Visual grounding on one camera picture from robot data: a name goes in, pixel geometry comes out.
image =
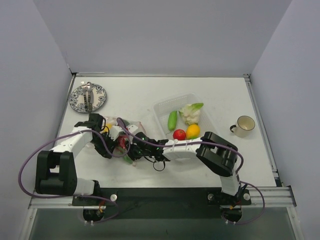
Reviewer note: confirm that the red fake dragon fruit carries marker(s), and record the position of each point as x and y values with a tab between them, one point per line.
122	148

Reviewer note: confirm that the white fake cauliflower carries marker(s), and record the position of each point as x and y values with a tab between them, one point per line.
190	113

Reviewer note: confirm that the cream mug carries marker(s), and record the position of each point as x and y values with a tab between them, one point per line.
243	126

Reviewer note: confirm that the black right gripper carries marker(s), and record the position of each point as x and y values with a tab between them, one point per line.
133	152

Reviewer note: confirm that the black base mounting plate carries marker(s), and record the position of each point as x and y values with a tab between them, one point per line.
171	203

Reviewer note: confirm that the dark green fake avocado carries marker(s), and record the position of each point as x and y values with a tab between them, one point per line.
125	122

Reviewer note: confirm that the clear zip top bag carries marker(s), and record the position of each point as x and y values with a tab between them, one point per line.
113	121

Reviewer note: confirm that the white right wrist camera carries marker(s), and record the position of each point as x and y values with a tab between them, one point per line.
133	129

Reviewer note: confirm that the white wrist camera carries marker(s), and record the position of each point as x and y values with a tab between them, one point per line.
114	132
133	129

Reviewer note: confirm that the white plastic basket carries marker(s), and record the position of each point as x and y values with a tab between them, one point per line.
163	108

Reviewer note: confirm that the metal spoon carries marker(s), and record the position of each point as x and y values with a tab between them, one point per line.
89	94

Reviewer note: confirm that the blue patterned plate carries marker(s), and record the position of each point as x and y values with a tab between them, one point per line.
93	101

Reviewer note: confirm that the aluminium front rail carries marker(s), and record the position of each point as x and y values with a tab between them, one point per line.
270	197

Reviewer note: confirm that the yellow fake lemon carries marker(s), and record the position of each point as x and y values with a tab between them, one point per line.
193	131

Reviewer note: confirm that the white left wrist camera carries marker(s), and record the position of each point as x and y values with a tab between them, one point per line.
114	132

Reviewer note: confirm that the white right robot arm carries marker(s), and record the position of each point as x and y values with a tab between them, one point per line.
217	154

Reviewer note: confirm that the metal fork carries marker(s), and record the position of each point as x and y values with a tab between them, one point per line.
84	93

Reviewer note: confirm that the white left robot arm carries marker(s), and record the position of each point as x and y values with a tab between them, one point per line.
55	169

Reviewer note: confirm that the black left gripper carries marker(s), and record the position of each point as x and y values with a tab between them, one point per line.
116	144

